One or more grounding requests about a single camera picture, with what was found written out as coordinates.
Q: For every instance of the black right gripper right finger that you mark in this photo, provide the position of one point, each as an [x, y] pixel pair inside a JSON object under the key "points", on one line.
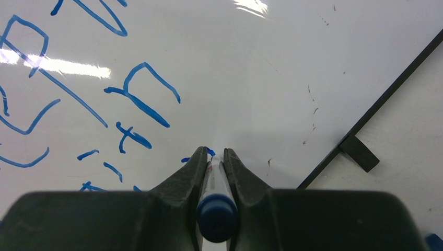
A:
{"points": [[297, 219]]}

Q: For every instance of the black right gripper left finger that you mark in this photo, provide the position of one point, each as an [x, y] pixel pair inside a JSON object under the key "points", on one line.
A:
{"points": [[163, 218]]}

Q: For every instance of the blue whiteboard marker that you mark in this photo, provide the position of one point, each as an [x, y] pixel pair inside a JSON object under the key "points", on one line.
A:
{"points": [[216, 212]]}

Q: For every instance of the black framed whiteboard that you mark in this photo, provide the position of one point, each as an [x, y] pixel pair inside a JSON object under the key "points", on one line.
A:
{"points": [[113, 95]]}

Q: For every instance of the blue marker cap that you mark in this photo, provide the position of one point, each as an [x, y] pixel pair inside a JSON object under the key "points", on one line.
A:
{"points": [[434, 242]]}

